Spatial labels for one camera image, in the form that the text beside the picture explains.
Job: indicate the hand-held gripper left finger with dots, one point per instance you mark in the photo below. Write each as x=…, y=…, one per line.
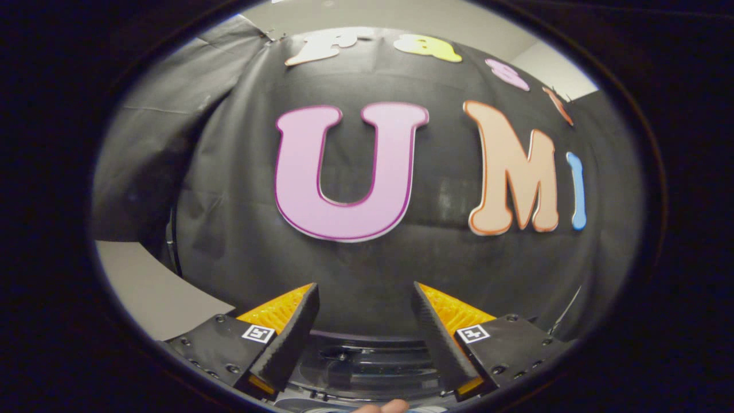
x=287, y=338

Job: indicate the black backdrop cloth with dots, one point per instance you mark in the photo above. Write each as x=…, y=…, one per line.
x=367, y=269

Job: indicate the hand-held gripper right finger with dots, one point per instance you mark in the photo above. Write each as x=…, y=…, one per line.
x=438, y=344

